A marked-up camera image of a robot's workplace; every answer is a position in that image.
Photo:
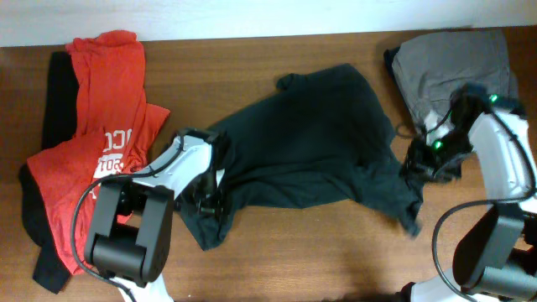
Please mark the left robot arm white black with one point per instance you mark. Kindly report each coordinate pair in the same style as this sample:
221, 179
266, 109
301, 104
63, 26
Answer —
129, 238

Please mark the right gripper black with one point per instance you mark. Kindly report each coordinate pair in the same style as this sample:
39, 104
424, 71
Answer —
417, 164

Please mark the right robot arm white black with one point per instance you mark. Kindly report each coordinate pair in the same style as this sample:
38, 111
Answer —
496, 259

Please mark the black Nike t-shirt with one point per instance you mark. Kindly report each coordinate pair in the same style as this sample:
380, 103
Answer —
321, 138

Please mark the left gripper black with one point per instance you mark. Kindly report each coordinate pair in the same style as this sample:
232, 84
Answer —
215, 205

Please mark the grey folded shorts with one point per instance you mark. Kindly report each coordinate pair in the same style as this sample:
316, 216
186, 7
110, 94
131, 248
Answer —
430, 67

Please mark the black garment under red shirt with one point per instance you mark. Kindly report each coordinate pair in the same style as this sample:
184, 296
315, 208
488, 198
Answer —
38, 178

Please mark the dark navy folded garment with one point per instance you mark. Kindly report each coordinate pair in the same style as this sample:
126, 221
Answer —
388, 58

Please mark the red printed t-shirt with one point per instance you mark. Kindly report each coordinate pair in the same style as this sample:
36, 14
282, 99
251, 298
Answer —
115, 129

